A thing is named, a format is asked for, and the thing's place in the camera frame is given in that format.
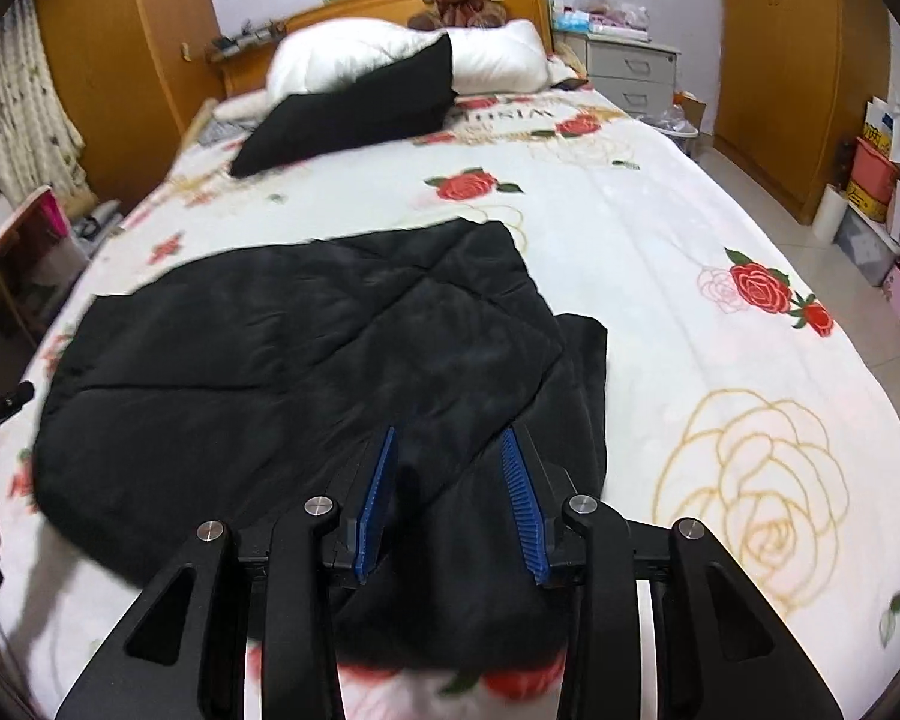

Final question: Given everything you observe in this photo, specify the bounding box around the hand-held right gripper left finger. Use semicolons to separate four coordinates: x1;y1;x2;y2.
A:
56;424;402;720

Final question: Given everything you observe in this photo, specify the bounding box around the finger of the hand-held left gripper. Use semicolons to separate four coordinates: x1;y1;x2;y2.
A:
0;381;38;443

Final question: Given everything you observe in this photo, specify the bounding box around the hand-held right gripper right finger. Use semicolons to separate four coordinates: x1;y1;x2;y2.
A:
499;424;845;720

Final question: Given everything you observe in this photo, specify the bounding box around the black jacket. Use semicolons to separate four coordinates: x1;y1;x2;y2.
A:
31;219;610;674

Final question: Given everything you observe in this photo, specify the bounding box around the wooden side desk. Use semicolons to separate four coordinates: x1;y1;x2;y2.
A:
0;186;77;350

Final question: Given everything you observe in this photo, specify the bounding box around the pink bag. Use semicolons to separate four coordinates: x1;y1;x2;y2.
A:
40;191;74;242

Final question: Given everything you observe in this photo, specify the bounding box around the patterned curtain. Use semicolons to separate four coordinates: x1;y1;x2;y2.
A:
0;0;88;205

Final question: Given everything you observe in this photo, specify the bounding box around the floral bed sheet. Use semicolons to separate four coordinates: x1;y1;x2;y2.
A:
0;82;900;720

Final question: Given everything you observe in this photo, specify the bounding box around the wooden wardrobe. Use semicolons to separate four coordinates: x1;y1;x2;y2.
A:
720;0;895;226
31;0;223;208

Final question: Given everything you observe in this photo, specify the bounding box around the black pillow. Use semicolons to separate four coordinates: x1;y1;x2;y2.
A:
229;34;460;179

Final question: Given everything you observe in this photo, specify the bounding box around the white waste bin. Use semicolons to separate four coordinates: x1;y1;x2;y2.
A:
656;101;701;159

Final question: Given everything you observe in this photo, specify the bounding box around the white paper roll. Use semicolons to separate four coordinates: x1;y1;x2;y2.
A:
813;184;849;242

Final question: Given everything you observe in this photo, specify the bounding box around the pile of small dark items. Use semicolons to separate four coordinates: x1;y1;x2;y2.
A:
204;19;287;62

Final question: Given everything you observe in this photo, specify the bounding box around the small cardboard box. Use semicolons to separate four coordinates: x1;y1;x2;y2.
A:
675;90;708;137

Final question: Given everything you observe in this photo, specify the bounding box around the grey drawer nightstand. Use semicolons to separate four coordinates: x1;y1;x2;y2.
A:
585;36;680;121

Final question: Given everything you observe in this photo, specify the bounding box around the white pillow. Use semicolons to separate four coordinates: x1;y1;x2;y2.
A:
266;17;553;100

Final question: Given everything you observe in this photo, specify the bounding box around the wooden headboard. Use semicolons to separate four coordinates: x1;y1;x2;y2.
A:
214;0;557;100

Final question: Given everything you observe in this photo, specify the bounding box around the pile of items on nightstand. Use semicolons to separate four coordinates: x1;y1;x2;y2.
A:
553;0;655;43

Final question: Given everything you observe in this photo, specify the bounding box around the white paper bag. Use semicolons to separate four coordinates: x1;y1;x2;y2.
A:
862;94;900;167

